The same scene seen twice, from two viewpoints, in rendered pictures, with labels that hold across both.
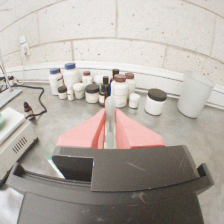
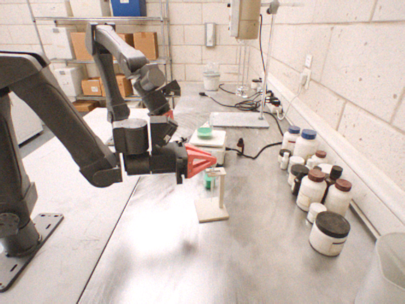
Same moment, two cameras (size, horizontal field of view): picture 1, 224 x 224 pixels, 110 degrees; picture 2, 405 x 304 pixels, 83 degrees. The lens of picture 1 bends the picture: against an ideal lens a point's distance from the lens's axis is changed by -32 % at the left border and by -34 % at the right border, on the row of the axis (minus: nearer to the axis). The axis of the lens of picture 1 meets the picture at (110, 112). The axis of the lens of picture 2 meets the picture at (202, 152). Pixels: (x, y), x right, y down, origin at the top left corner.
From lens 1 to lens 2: 51 cm
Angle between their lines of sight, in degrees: 65
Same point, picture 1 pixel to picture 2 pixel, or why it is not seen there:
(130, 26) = not seen: outside the picture
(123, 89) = (306, 187)
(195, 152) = (258, 295)
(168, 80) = not seen: outside the picture
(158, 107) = (314, 236)
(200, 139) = not seen: outside the picture
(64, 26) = (347, 73)
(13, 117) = (217, 139)
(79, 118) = (260, 181)
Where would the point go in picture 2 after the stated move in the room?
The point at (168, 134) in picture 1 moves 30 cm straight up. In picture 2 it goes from (279, 257) to (311, 131)
